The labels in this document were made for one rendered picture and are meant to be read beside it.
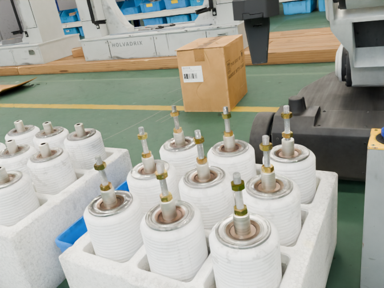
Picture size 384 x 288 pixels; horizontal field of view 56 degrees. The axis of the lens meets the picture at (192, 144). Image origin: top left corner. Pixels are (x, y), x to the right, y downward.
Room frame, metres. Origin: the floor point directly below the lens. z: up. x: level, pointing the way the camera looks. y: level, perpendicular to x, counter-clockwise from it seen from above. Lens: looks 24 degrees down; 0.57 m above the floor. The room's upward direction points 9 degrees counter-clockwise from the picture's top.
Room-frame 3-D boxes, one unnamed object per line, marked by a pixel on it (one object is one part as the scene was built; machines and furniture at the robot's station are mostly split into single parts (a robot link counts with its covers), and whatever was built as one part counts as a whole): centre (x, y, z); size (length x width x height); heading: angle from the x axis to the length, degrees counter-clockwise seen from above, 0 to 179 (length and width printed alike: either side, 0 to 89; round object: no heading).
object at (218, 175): (0.56, -0.01, 0.25); 0.08 x 0.08 x 0.01
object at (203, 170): (0.56, -0.01, 0.26); 0.02 x 0.02 x 0.03
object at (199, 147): (0.56, -0.01, 0.30); 0.01 x 0.01 x 0.08
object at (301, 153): (0.60, -0.17, 0.25); 0.08 x 0.08 x 0.01
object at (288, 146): (0.60, -0.17, 0.26); 0.02 x 0.02 x 0.03
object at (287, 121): (0.60, -0.17, 0.31); 0.01 x 0.01 x 0.08
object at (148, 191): (0.62, 0.09, 0.16); 0.10 x 0.10 x 0.18
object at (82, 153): (0.89, 0.28, 0.16); 0.10 x 0.10 x 0.18
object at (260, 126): (0.96, -0.22, 0.10); 0.20 x 0.05 x 0.20; 150
